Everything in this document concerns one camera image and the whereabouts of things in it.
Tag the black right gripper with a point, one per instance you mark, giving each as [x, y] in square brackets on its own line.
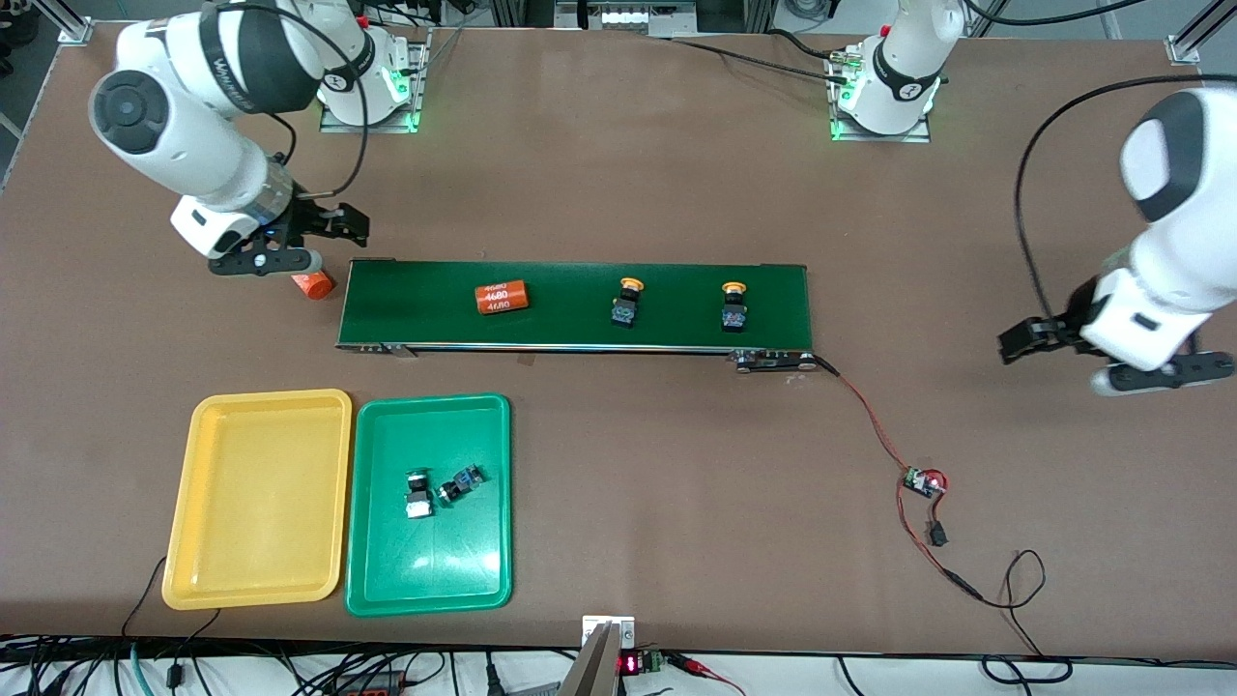
[307, 220]

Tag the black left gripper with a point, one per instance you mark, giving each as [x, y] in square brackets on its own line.
[1061, 329]

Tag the orange cylinder with white print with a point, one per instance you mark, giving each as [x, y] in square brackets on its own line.
[503, 298]
[314, 286]

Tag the green push button switch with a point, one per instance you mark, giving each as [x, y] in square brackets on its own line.
[460, 485]
[418, 495]

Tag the yellow push button switch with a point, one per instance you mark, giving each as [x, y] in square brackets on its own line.
[734, 311]
[628, 307]

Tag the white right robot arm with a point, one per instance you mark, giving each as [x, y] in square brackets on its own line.
[164, 126]

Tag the small green circuit board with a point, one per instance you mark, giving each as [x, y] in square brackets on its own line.
[923, 481]

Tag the green conveyor belt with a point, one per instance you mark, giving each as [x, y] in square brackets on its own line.
[580, 304]

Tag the yellow plastic tray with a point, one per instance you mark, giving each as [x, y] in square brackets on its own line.
[256, 498]

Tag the green plastic tray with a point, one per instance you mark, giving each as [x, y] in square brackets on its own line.
[430, 561]

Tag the grey metal equipment box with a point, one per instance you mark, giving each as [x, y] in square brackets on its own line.
[628, 14]

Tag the red clip lead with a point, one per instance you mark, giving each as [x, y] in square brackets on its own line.
[705, 669]

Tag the red digit display module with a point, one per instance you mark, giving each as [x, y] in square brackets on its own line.
[630, 664]

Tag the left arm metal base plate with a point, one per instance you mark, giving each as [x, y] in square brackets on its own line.
[913, 135]

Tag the aluminium frame profile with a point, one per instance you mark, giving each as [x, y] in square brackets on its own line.
[1184, 48]
[72, 27]

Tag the grey metal camera bracket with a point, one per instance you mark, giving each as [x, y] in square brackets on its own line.
[599, 667]

